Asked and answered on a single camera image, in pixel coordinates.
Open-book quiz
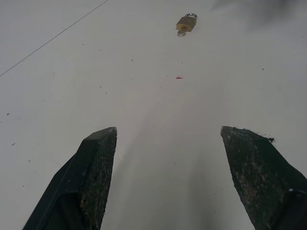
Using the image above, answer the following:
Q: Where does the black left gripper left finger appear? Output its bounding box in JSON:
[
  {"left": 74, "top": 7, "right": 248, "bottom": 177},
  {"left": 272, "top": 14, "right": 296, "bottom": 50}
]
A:
[{"left": 23, "top": 126, "right": 118, "bottom": 230}]

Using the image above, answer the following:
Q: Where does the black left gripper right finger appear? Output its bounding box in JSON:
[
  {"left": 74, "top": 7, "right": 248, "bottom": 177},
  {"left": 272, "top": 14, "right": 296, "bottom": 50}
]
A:
[{"left": 220, "top": 126, "right": 307, "bottom": 230}]

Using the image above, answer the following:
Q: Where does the brass padlock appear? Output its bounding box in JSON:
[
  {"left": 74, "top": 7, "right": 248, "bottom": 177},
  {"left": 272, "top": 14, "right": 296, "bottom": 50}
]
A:
[{"left": 176, "top": 13, "right": 198, "bottom": 32}]

